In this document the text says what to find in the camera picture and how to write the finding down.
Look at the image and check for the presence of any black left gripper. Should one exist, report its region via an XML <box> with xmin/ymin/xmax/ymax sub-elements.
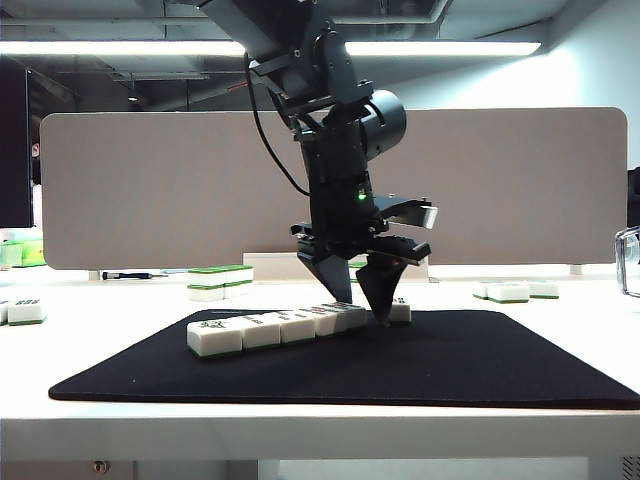
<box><xmin>289</xmin><ymin>218</ymin><xmax>433</xmax><ymax>327</ymax></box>

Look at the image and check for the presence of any red-marked bamboo mahjong tile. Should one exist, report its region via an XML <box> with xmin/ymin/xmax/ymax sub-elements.
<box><xmin>333</xmin><ymin>303</ymin><xmax>370</xmax><ymax>334</ymax></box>
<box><xmin>388</xmin><ymin>297</ymin><xmax>413</xmax><ymax>324</ymax></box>
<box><xmin>313</xmin><ymin>307</ymin><xmax>342</xmax><ymax>338</ymax></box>

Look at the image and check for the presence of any green-marked bamboo mahjong tile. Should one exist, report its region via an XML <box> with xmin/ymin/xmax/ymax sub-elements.
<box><xmin>278</xmin><ymin>310</ymin><xmax>318</xmax><ymax>345</ymax></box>

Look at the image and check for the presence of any two-bamboo mahjong tile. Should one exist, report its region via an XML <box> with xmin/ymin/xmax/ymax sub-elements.
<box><xmin>241</xmin><ymin>313</ymin><xmax>283</xmax><ymax>350</ymax></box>

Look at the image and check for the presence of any bird mahjong tile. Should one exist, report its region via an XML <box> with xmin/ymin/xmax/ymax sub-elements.
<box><xmin>186</xmin><ymin>319</ymin><xmax>245</xmax><ymax>359</ymax></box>

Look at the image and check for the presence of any six-bamboo mahjong tile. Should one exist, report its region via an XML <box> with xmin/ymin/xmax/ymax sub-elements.
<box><xmin>7</xmin><ymin>298</ymin><xmax>47</xmax><ymax>327</ymax></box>

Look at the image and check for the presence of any black fabric mat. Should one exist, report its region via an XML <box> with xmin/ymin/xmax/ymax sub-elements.
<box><xmin>48</xmin><ymin>308</ymin><xmax>640</xmax><ymax>410</ymax></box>

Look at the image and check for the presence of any fabric desk divider panel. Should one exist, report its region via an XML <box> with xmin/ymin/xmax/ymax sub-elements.
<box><xmin>39</xmin><ymin>107</ymin><xmax>629</xmax><ymax>271</ymax></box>

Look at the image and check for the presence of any black blue screwdriver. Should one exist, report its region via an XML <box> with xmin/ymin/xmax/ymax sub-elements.
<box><xmin>101</xmin><ymin>271</ymin><xmax>169</xmax><ymax>281</ymax></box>

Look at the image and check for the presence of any clear plastic container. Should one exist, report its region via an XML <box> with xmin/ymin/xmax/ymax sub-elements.
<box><xmin>613</xmin><ymin>225</ymin><xmax>640</xmax><ymax>300</ymax></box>

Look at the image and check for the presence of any black office chair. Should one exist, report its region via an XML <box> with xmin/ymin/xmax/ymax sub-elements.
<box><xmin>625</xmin><ymin>167</ymin><xmax>640</xmax><ymax>230</ymax></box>

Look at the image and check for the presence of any green white cardboard box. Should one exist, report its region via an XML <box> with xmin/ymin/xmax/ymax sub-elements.
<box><xmin>0</xmin><ymin>241</ymin><xmax>25</xmax><ymax>269</ymax></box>
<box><xmin>21</xmin><ymin>239</ymin><xmax>46</xmax><ymax>267</ymax></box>

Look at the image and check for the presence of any long ceiling light strip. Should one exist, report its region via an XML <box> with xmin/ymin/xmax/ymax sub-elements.
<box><xmin>0</xmin><ymin>40</ymin><xmax>543</xmax><ymax>58</ymax></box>

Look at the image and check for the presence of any black monitor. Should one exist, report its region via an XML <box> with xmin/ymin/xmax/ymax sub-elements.
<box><xmin>0</xmin><ymin>54</ymin><xmax>34</xmax><ymax>229</ymax></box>

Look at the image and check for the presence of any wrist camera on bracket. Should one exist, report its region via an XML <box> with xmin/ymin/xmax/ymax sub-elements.
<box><xmin>372</xmin><ymin>192</ymin><xmax>441</xmax><ymax>232</ymax></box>

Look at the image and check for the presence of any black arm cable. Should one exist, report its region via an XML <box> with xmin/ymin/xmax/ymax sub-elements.
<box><xmin>243</xmin><ymin>51</ymin><xmax>312</xmax><ymax>197</ymax></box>

